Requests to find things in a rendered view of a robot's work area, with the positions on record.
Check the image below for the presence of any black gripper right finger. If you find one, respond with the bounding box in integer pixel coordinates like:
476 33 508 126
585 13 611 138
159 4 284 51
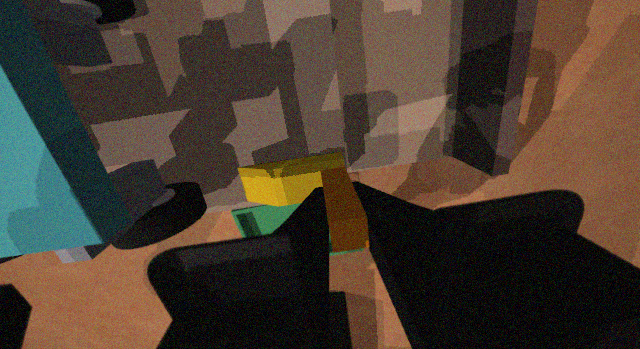
352 182 584 349

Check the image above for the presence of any yellow chock with orange handle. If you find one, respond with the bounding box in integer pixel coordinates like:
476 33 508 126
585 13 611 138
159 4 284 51
237 152 370 253

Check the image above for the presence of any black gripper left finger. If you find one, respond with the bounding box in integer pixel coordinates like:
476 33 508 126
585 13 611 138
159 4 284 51
147 187 329 349

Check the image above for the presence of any green tray floor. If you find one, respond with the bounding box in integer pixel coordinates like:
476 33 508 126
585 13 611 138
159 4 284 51
245 203 301 236

